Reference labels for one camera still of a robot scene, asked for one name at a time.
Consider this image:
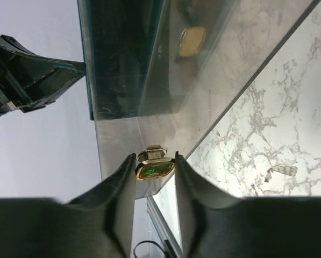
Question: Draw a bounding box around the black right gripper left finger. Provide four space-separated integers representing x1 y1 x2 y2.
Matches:
0 154 136 257

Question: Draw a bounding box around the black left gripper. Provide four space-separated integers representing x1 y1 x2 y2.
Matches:
0 35 85 117

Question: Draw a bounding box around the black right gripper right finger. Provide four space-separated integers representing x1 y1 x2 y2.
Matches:
175 154 321 257

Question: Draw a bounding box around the teal drawer organizer box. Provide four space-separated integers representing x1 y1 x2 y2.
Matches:
77 1 173 121

